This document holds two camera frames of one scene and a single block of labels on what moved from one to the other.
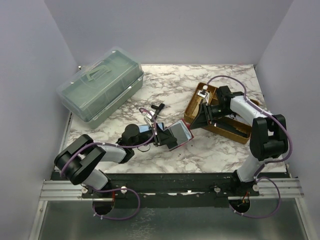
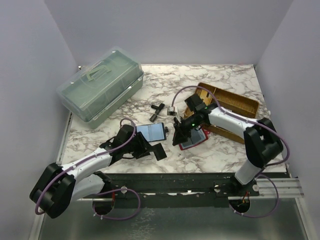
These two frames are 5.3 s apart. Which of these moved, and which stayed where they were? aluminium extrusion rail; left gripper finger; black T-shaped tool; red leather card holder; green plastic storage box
Moved: red leather card holder; left gripper finger
Stayed: aluminium extrusion rail; black T-shaped tool; green plastic storage box
